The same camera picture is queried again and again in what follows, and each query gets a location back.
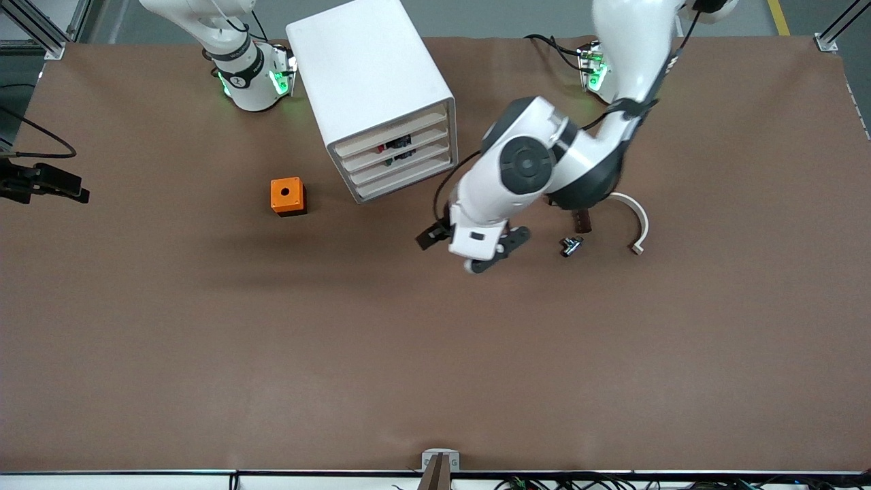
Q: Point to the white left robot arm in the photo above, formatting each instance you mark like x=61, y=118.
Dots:
x=633, y=54

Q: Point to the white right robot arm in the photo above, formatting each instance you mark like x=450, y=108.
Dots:
x=248, y=82

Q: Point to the orange button box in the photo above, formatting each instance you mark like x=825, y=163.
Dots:
x=286, y=192

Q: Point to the chrome valve fitting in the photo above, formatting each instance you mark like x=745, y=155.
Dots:
x=571, y=247

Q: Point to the brown terminal block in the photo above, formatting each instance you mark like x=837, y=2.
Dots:
x=583, y=222

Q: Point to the brown table cover mat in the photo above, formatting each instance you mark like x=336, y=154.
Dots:
x=435, y=340

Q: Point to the black red part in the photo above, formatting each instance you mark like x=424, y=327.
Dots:
x=398, y=143

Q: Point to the white curved plastic bracket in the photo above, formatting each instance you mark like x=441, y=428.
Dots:
x=644, y=224

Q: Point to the aluminium frame profile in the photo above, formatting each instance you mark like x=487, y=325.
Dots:
x=51, y=44
x=827, y=44

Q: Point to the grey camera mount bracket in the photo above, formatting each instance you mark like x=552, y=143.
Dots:
x=440, y=469

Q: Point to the white table edge rail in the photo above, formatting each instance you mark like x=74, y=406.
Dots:
x=136, y=482

